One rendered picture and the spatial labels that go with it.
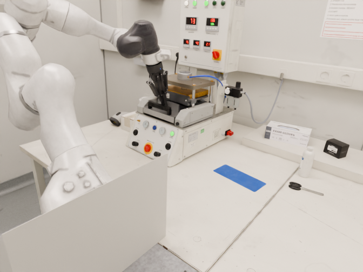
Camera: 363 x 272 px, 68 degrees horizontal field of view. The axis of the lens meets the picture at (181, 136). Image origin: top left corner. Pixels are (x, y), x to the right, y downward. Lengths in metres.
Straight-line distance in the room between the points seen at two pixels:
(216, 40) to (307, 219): 0.93
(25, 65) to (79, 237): 0.52
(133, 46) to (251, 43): 0.88
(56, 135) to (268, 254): 0.71
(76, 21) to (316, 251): 1.13
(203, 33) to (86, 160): 1.00
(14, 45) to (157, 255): 0.74
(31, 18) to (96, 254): 0.74
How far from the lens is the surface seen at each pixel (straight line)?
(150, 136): 1.39
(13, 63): 0.92
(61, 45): 2.64
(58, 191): 0.75
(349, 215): 1.23
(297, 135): 1.58
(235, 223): 1.02
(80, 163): 0.77
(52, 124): 0.81
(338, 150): 1.55
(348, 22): 1.68
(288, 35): 1.75
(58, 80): 0.80
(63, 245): 0.66
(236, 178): 1.26
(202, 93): 1.44
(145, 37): 1.20
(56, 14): 1.13
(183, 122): 1.27
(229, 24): 1.45
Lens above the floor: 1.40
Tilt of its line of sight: 23 degrees down
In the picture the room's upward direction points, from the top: 3 degrees clockwise
